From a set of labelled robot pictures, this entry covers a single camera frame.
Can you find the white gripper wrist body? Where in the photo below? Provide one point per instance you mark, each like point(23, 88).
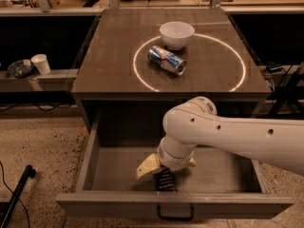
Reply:
point(172, 161)

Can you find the black rxbar chocolate bar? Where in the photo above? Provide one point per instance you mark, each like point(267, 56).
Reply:
point(164, 181)

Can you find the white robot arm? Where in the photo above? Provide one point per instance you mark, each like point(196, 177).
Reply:
point(279, 143)

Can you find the open grey top drawer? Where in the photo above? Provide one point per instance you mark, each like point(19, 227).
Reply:
point(221, 186)

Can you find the grey cabinet counter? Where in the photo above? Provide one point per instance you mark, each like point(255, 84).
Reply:
point(116, 66)

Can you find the blue silver soda can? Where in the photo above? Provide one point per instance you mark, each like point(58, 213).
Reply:
point(166, 60)

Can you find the black stand right background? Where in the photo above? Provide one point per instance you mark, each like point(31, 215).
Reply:
point(288, 95)

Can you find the white ceramic bowl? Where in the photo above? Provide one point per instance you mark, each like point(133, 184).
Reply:
point(176, 34)

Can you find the black pole on floor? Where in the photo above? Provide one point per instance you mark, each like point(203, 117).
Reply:
point(7, 207)

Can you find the grey side shelf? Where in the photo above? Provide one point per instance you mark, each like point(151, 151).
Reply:
point(56, 80)

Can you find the white paper cup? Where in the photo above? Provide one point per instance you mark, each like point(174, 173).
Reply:
point(41, 63)

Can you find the dark round dish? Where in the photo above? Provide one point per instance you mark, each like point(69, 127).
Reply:
point(21, 69)

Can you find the black drawer handle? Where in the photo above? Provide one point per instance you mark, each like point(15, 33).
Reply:
point(173, 213)

